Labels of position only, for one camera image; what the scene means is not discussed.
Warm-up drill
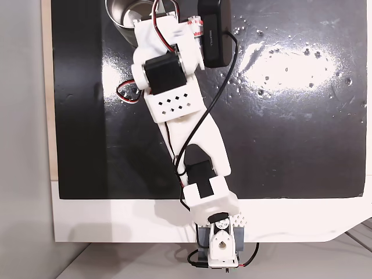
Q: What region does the black table mat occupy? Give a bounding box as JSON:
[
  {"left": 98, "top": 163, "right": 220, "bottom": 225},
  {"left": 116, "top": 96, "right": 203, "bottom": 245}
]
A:
[{"left": 50, "top": 0, "right": 367, "bottom": 201}]

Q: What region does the black base power cable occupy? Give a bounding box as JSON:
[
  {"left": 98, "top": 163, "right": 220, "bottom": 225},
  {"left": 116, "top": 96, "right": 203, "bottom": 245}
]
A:
[{"left": 187, "top": 248, "right": 210, "bottom": 269}]

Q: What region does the servo wire at gripper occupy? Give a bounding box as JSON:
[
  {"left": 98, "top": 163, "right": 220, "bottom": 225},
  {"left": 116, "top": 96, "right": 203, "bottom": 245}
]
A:
[{"left": 150, "top": 0, "right": 181, "bottom": 55}]

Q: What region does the servo wire loop at wrist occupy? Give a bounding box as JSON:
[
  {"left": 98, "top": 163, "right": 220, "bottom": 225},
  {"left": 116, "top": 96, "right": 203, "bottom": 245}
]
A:
[{"left": 116, "top": 78, "right": 146, "bottom": 106}]

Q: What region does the sage green steel-rimmed cup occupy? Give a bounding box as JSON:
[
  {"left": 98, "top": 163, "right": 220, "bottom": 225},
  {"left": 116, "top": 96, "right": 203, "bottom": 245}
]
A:
[{"left": 105, "top": 0, "right": 178, "bottom": 49}]

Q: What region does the black oval camera box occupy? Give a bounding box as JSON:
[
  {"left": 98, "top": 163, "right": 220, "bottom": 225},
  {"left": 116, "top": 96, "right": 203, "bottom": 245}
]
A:
[{"left": 197, "top": 0, "right": 234, "bottom": 69}]

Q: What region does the grey table clamp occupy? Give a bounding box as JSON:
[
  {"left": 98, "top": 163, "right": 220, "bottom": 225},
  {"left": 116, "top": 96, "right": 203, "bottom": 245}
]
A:
[{"left": 196, "top": 226, "right": 245, "bottom": 264}]

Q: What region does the thin red-black base wire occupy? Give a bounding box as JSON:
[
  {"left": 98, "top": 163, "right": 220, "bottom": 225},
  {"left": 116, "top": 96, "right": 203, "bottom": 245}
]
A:
[{"left": 237, "top": 242, "right": 261, "bottom": 268}]

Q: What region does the black camera cable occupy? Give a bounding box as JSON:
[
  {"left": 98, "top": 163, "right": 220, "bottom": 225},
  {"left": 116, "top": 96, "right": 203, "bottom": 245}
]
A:
[{"left": 173, "top": 30, "right": 238, "bottom": 212}]

